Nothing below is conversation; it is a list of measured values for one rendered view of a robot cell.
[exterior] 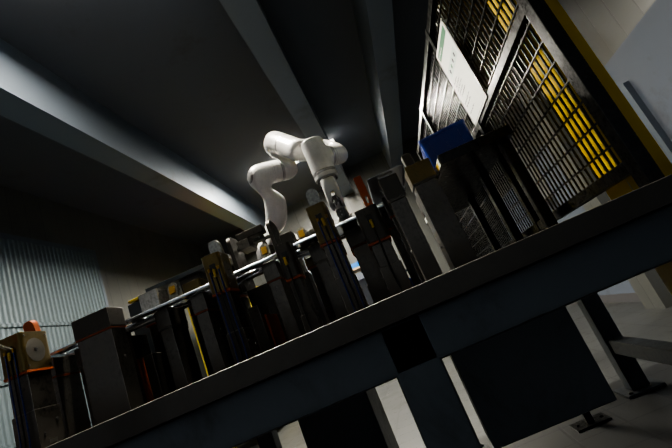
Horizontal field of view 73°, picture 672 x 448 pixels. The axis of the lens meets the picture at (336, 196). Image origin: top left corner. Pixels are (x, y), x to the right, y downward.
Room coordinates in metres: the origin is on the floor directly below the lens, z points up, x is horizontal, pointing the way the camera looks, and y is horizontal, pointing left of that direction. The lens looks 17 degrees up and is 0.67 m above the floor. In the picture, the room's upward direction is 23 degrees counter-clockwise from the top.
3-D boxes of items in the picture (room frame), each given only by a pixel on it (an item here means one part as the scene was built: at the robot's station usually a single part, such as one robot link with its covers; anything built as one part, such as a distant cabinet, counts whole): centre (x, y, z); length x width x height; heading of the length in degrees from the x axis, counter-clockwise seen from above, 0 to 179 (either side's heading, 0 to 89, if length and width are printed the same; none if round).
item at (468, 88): (1.37, -0.54, 1.30); 0.23 x 0.02 x 0.31; 178
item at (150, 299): (1.70, 0.79, 0.90); 0.13 x 0.08 x 0.41; 178
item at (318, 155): (1.49, 0.00, 1.28); 0.09 x 0.08 x 0.13; 121
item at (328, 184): (1.49, 0.00, 1.14); 0.10 x 0.07 x 0.11; 178
